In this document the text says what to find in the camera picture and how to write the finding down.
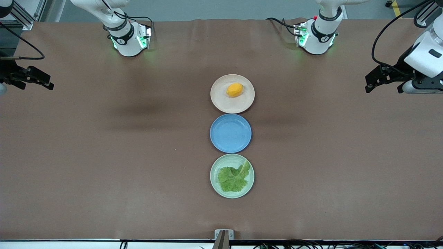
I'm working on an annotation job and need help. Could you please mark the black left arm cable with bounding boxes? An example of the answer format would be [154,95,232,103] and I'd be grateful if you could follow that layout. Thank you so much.
[371,0,437,75]

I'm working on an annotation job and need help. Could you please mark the beige round plate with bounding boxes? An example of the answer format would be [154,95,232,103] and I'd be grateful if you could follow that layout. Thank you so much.
[210,74,255,114]

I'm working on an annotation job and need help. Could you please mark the blue round plate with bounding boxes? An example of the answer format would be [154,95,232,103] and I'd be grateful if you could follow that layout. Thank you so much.
[210,114,252,153]

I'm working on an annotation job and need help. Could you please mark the grey metal bracket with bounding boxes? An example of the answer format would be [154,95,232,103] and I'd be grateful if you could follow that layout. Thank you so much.
[214,229,234,249]

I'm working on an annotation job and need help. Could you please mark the green lettuce leaf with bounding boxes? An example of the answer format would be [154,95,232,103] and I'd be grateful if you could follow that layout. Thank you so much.
[217,159,251,193]

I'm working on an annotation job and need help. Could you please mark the brown table mat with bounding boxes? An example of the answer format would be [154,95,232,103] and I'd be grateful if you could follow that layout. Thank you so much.
[0,17,443,241]

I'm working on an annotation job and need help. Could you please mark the yellow lemon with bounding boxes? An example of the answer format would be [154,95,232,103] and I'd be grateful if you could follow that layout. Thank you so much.
[226,83,244,98]

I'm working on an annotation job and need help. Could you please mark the aluminium frame bar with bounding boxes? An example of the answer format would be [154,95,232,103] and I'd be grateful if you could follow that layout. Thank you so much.
[10,0,47,31]

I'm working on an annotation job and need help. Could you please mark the light green round plate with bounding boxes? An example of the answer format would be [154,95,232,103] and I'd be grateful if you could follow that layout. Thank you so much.
[210,154,255,199]

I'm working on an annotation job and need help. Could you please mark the black base cable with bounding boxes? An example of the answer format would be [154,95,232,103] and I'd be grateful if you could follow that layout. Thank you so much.
[265,17,299,37]

